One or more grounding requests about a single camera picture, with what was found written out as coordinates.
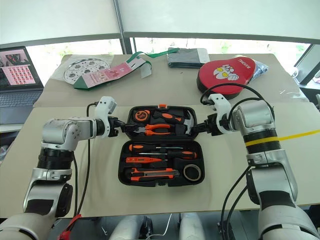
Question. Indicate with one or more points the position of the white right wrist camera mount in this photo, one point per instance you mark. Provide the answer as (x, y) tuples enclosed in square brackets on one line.
[(221, 102)]

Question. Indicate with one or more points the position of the orange black utility knife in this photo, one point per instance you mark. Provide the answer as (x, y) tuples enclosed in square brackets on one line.
[(150, 175)]

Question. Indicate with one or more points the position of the round metal steamer plate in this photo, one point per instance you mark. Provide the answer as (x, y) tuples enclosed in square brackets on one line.
[(75, 68)]

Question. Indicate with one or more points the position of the grey rounded shape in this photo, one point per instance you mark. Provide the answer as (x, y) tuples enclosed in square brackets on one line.
[(127, 228), (191, 226)]

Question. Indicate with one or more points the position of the black electrical tape roll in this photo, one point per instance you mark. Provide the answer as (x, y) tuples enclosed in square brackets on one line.
[(186, 172)]

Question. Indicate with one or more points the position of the dark grey laptop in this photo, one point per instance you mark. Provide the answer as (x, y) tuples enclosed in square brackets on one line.
[(17, 100)]

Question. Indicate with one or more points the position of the blue patterned bag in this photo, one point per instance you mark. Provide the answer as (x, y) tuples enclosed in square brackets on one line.
[(260, 70)]

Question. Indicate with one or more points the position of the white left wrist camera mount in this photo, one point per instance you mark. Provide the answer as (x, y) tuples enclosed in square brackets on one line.
[(106, 105)]

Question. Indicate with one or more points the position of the orange voltage tester pen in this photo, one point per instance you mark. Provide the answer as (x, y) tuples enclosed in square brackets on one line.
[(140, 160)]

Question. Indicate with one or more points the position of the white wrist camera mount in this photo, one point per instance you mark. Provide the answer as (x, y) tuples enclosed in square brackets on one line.
[(221, 102), (106, 105)]

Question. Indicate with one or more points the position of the clear plastic bag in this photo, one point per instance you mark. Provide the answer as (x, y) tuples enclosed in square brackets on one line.
[(56, 75)]

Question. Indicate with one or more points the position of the black device under table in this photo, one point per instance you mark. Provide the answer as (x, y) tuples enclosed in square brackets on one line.
[(222, 231)]

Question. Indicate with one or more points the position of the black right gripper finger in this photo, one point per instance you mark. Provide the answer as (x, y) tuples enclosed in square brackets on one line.
[(201, 125), (200, 130)]

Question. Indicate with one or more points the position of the black tool case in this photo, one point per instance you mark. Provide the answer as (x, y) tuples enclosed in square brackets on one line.
[(160, 183)]

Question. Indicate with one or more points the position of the dark grey folded cloth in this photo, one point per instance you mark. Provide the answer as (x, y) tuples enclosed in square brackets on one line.
[(182, 58)]

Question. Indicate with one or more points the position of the pink green paper bag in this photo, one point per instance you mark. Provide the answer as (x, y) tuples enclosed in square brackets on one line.
[(105, 75)]

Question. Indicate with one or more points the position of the yellow tape strip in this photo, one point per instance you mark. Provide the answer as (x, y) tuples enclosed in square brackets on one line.
[(300, 135)]

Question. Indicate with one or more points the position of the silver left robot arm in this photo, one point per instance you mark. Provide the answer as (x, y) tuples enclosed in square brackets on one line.
[(62, 130)]

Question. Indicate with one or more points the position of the white side desk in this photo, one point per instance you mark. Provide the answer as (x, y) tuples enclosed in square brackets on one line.
[(10, 128)]

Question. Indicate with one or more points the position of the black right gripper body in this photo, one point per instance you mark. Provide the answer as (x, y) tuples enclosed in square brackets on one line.
[(212, 125)]

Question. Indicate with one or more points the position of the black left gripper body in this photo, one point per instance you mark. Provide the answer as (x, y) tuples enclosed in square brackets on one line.
[(113, 126)]

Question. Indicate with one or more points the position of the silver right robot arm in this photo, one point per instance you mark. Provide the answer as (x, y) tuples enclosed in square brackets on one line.
[(257, 117)]

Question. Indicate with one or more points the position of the orange black tape measure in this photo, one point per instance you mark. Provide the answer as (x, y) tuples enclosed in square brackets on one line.
[(140, 115)]

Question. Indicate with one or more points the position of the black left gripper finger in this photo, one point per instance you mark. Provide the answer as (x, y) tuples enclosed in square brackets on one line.
[(128, 125), (131, 132)]

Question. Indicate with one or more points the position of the red cartoon punching pad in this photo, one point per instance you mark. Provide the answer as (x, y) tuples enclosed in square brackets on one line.
[(220, 85)]

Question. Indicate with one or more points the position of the grey window frame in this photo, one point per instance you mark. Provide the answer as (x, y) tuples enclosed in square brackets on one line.
[(126, 42)]

